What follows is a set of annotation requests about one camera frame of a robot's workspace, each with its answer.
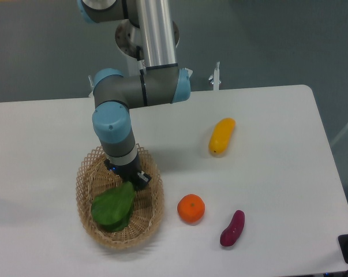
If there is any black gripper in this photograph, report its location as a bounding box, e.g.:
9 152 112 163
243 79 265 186
104 154 151 190

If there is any green bok choy vegetable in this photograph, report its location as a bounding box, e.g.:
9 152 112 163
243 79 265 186
91 182 136 232

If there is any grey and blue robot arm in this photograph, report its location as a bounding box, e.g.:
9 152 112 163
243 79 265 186
77 1 191 190

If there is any woven bamboo basket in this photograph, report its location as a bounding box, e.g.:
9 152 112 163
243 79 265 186
76 146 164 249

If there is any orange tangerine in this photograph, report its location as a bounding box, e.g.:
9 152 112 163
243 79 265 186
177 194 205 224

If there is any yellow mango fruit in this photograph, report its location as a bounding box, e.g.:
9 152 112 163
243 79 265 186
208 118 236 155

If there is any purple sweet potato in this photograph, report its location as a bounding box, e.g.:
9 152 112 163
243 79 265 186
220 210 245 247

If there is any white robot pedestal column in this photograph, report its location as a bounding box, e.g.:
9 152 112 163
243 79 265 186
126 56 146 77

